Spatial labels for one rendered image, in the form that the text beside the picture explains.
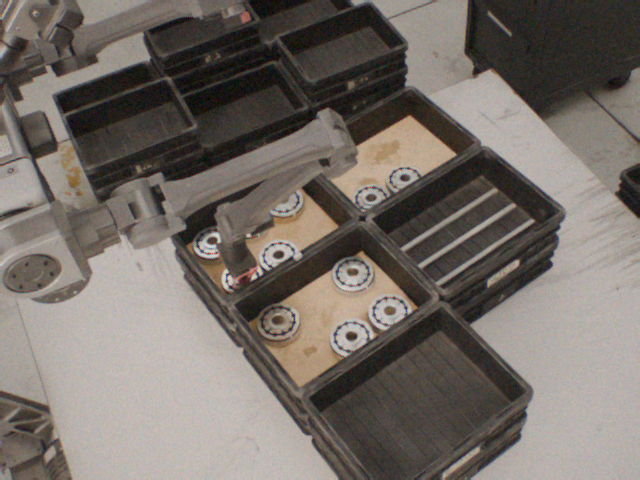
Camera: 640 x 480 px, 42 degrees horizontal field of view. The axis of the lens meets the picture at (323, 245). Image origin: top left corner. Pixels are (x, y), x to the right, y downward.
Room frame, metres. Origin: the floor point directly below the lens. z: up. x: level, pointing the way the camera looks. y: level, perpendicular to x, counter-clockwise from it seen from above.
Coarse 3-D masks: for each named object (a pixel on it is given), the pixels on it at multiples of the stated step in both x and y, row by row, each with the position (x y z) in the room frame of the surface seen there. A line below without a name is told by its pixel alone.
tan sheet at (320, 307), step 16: (304, 288) 1.19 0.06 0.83; (320, 288) 1.18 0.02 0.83; (384, 288) 1.16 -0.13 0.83; (288, 304) 1.14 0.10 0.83; (304, 304) 1.14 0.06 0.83; (320, 304) 1.13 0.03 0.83; (336, 304) 1.13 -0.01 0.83; (352, 304) 1.12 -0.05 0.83; (368, 304) 1.12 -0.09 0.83; (256, 320) 1.11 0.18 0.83; (304, 320) 1.09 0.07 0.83; (320, 320) 1.09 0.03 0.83; (336, 320) 1.08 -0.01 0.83; (304, 336) 1.05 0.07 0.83; (320, 336) 1.04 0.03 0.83; (272, 352) 1.02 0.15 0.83; (288, 352) 1.01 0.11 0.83; (304, 352) 1.01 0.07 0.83; (320, 352) 1.00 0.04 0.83; (288, 368) 0.97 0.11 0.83; (304, 368) 0.96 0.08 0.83; (320, 368) 0.96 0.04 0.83
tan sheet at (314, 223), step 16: (304, 192) 1.50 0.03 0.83; (304, 208) 1.44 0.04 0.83; (320, 208) 1.44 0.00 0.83; (288, 224) 1.39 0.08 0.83; (304, 224) 1.39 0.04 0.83; (320, 224) 1.38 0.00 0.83; (336, 224) 1.38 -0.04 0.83; (272, 240) 1.35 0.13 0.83; (288, 240) 1.34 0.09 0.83; (304, 240) 1.34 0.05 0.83; (256, 256) 1.30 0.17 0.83; (208, 272) 1.27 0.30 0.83
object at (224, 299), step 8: (320, 184) 1.43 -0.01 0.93; (328, 192) 1.40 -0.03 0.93; (336, 200) 1.37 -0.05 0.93; (200, 208) 1.40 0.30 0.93; (344, 208) 1.34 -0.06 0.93; (352, 216) 1.31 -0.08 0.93; (344, 224) 1.29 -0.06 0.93; (352, 224) 1.29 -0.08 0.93; (336, 232) 1.27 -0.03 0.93; (176, 240) 1.30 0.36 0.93; (320, 240) 1.25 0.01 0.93; (184, 248) 1.29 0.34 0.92; (304, 248) 1.23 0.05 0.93; (312, 248) 1.23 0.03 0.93; (184, 256) 1.27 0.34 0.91; (192, 256) 1.25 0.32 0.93; (192, 264) 1.23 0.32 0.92; (200, 264) 1.22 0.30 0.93; (280, 264) 1.19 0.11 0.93; (200, 272) 1.20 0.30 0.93; (272, 272) 1.17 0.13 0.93; (208, 280) 1.17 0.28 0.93; (256, 280) 1.16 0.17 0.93; (216, 288) 1.15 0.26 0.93; (240, 288) 1.14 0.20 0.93; (248, 288) 1.14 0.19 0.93; (216, 296) 1.14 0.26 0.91; (224, 296) 1.12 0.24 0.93; (232, 296) 1.12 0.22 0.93; (224, 304) 1.11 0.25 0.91
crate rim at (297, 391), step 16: (336, 240) 1.25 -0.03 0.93; (304, 256) 1.21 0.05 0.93; (256, 288) 1.14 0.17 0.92; (432, 288) 1.07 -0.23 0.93; (432, 304) 1.03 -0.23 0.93; (240, 320) 1.05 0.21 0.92; (400, 320) 1.00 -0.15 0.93; (256, 336) 1.00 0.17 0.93; (384, 336) 0.96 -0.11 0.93; (352, 352) 0.93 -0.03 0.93; (336, 368) 0.90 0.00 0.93; (288, 384) 0.87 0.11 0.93; (304, 384) 0.87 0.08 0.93
